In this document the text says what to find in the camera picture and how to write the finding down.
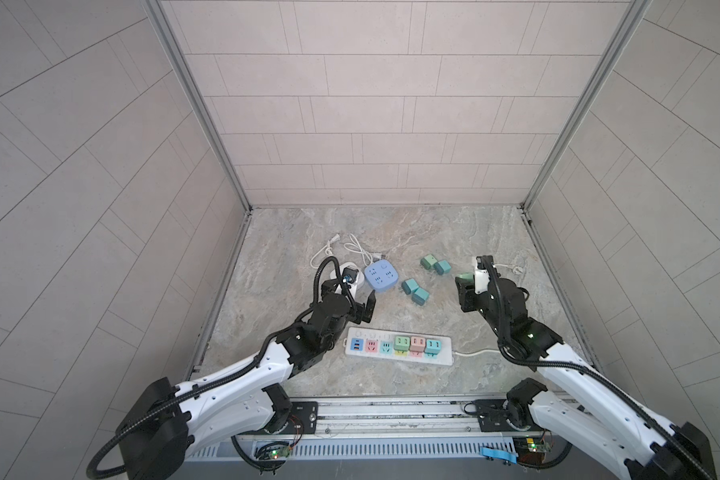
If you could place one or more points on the green plug adapter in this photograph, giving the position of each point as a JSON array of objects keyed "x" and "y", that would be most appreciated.
[
  {"x": 465, "y": 277},
  {"x": 401, "y": 345},
  {"x": 428, "y": 262}
]

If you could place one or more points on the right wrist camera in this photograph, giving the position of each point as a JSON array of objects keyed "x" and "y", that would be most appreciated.
[{"x": 482, "y": 276}]

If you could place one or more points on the blue square power socket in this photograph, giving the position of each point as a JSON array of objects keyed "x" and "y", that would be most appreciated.
[{"x": 381, "y": 275}]

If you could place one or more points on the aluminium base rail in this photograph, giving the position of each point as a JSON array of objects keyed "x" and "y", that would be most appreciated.
[{"x": 386, "y": 428}]

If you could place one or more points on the blue tape piece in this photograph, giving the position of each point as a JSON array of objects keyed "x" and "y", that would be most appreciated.
[{"x": 499, "y": 454}]

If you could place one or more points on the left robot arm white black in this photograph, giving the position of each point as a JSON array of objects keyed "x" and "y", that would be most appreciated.
[{"x": 169, "y": 422}]

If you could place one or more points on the circuit board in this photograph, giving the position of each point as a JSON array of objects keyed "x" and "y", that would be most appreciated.
[
  {"x": 272, "y": 455},
  {"x": 533, "y": 450}
]

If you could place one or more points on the pink plug adapter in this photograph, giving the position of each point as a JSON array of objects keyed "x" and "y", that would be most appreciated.
[{"x": 417, "y": 344}]

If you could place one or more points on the left circuit board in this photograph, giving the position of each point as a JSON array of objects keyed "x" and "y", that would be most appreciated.
[{"x": 272, "y": 455}]

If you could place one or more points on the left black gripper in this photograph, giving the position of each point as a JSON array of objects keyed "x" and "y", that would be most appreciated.
[{"x": 369, "y": 308}]

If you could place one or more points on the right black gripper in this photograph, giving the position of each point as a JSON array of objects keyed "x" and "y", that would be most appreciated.
[{"x": 465, "y": 294}]

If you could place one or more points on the white square power socket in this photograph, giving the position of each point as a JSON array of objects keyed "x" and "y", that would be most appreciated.
[{"x": 361, "y": 278}]

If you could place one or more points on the right circuit board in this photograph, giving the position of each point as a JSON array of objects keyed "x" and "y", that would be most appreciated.
[{"x": 533, "y": 450}]

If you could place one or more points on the teal plug adapter small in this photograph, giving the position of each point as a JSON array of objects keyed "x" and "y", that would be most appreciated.
[{"x": 432, "y": 347}]

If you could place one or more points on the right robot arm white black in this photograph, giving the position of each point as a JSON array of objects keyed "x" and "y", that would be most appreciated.
[{"x": 608, "y": 424}]

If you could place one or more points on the white long power strip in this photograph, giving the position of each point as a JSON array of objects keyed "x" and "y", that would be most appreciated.
[{"x": 378, "y": 344}]

